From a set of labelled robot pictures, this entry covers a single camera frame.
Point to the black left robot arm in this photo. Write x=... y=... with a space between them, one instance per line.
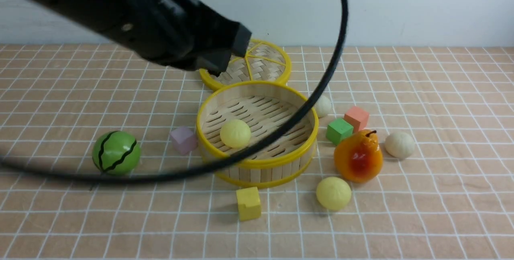
x=95 y=15

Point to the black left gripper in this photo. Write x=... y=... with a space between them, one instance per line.
x=185 y=34

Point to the woven bamboo steamer lid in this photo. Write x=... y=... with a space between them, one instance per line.
x=263 y=61

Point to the green toy watermelon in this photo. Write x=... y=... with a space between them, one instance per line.
x=116 y=153

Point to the bamboo steamer tray yellow rim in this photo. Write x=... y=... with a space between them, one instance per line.
x=263 y=106

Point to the yellow bun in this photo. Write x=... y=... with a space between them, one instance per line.
x=333 y=193
x=235 y=133

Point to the checkered orange tablecloth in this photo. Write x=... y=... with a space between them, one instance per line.
x=452 y=199

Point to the green cube block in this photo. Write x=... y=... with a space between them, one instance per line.
x=338 y=130

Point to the orange toy pear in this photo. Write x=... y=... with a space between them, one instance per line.
x=359 y=157

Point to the pink cube block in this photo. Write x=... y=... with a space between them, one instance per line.
x=184 y=140

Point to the yellow cube block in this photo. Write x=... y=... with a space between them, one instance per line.
x=248 y=203

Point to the salmon cube block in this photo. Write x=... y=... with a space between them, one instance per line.
x=357 y=118

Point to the white bun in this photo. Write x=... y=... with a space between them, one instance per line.
x=323 y=106
x=400 y=145

